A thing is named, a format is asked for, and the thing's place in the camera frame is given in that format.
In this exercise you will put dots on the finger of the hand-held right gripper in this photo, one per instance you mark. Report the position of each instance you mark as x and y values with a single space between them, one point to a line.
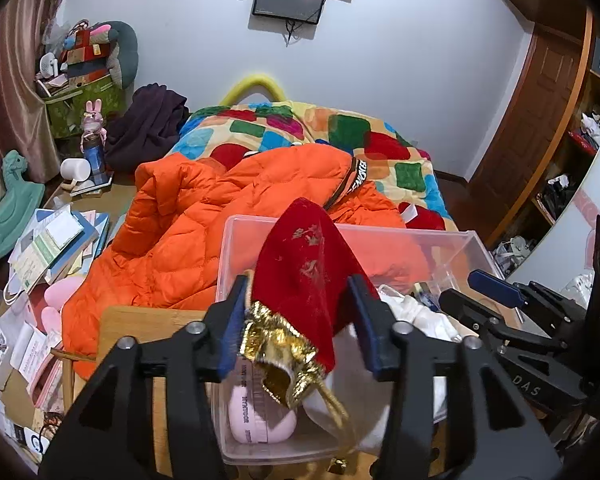
465 307
495 287

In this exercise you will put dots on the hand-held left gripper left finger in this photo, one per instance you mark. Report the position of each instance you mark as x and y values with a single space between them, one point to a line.
232 332

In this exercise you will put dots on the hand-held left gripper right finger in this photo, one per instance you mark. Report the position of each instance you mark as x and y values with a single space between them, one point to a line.
370 332

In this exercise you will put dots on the white cloth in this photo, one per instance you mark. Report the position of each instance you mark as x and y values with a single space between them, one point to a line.
420 320

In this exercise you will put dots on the clear plastic storage box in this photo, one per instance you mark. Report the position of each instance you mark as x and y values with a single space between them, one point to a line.
430 247

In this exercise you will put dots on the red velvet pouch gold trim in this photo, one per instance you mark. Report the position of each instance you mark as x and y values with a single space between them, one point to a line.
305 270

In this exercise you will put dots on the pink hand warmer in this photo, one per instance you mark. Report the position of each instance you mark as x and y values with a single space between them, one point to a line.
260 420

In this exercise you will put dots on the wooden desktop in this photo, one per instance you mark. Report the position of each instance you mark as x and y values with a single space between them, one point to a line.
150 322

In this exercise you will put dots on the white cabinet panel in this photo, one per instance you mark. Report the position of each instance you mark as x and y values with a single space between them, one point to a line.
570 230

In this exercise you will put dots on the orange puffer jacket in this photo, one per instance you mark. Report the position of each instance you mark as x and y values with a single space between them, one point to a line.
205 220

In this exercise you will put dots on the wooden door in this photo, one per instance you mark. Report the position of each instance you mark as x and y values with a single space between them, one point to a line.
530 135

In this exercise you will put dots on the pink soft object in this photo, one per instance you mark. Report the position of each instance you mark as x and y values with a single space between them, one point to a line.
62 297

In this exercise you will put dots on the wooden shelf unit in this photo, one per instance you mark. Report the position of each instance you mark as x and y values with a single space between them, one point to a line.
595 135

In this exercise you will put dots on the pile of books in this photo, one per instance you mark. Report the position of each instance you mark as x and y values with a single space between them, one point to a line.
60 245

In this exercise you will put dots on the colourful patchwork blanket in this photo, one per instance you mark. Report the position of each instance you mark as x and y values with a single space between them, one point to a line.
350 130

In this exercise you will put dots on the pile of papers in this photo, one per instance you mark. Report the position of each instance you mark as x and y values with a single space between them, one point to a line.
20 360

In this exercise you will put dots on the dark purple cloth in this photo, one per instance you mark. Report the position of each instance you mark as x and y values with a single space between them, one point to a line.
145 125

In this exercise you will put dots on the white mug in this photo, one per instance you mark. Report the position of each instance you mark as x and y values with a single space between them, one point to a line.
75 170

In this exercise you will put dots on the pink rabbit water bottle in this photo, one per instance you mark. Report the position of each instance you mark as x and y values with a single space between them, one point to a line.
94 150

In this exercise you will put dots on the yellow foam arch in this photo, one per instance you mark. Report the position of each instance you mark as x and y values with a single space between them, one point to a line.
252 82

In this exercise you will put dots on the teal rocking horse toy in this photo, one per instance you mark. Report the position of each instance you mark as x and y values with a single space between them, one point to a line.
15 205

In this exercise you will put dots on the green storage box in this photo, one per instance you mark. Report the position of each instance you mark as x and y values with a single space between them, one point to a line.
70 110

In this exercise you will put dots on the grey plush cushion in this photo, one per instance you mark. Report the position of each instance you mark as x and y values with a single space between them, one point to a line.
125 50

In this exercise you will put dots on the small white fan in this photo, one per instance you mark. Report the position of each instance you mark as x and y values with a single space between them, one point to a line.
48 67

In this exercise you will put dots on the red gift box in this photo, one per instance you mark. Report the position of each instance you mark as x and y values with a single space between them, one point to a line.
85 45

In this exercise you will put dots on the striped brown curtain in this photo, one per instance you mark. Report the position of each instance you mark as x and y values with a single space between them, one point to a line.
10 85

